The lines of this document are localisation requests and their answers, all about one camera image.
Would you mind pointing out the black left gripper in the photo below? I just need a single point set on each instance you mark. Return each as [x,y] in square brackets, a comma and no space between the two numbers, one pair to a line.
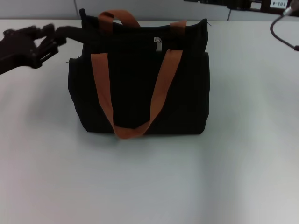
[16,51]

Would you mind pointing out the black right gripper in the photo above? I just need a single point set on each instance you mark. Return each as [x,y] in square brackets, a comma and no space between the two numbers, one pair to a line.
[247,4]

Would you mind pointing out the silver zipper pull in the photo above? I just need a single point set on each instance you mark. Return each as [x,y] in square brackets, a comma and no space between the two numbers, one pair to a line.
[158,43]

